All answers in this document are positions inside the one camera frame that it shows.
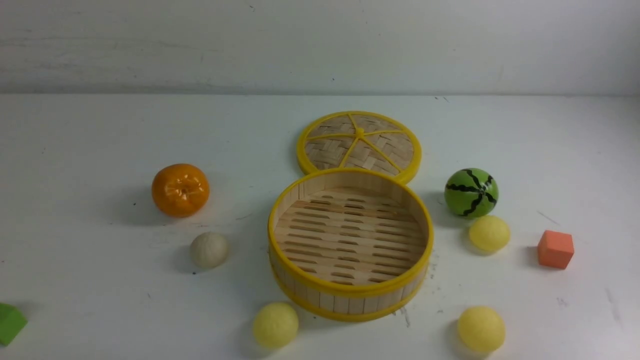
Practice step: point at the white bun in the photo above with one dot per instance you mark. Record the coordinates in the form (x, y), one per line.
(209, 250)

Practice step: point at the yellow bun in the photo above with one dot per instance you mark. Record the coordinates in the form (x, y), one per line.
(481, 329)
(275, 325)
(489, 234)

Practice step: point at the woven bamboo steamer lid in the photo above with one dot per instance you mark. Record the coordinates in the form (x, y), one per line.
(359, 140)

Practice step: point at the bamboo steamer tray yellow rim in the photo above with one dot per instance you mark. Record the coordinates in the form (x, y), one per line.
(349, 244)

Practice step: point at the orange plastic tangerine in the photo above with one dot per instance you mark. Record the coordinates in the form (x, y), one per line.
(180, 190)

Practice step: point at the green toy watermelon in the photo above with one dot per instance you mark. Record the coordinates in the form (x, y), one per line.
(471, 193)

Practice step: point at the orange foam cube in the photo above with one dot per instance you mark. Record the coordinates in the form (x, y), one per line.
(555, 249)

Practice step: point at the green foam cube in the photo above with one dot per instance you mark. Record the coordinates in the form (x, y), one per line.
(12, 322)

